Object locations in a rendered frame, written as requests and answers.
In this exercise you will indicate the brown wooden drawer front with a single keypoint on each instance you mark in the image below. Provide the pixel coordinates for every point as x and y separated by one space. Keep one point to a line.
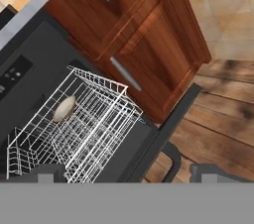
89 13

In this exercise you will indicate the dark grey dishwasher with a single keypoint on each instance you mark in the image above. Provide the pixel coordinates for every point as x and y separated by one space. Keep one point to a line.
39 56

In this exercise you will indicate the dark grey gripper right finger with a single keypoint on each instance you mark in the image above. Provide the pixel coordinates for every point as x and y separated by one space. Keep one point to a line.
206 169

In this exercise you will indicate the dark grey dishwasher door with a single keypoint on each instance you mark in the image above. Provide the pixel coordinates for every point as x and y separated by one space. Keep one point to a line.
145 142

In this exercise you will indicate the white oval dish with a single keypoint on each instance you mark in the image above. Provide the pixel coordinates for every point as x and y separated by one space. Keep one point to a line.
64 108

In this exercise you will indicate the brown wooden cupboard door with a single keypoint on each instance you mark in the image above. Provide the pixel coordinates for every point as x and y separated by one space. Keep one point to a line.
155 56

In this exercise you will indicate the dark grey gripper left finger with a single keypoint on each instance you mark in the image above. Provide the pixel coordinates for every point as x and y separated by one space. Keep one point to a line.
49 170

